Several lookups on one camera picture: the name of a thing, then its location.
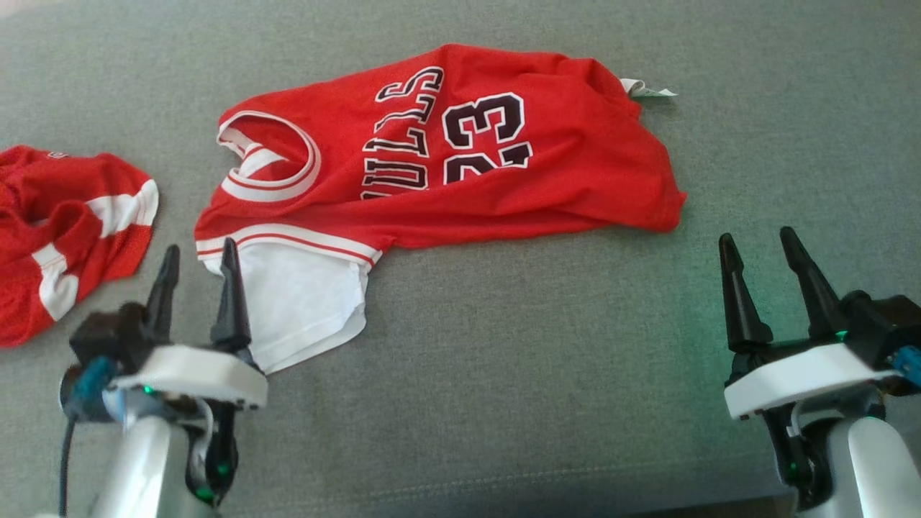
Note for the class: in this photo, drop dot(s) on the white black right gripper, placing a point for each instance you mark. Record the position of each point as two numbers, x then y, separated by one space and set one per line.
791 378

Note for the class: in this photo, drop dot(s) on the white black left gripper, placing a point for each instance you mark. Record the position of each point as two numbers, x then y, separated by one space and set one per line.
194 374

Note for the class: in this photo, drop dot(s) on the red shorts white stripes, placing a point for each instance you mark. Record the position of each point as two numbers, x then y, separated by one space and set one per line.
43 237

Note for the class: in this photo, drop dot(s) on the red basketball jersey number 23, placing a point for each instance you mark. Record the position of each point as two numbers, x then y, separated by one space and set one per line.
504 187

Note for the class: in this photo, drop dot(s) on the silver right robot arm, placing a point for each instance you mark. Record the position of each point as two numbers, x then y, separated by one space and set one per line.
878 467

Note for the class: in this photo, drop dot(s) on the grey sofa seat cushion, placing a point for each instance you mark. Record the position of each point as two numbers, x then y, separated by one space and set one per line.
504 360

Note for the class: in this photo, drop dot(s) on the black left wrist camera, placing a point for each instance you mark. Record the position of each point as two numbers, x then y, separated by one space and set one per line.
108 334

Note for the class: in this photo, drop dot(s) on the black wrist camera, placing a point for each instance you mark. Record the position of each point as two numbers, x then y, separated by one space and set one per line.
108 334
885 320

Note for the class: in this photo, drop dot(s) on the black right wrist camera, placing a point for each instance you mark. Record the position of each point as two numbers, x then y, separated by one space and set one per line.
885 320

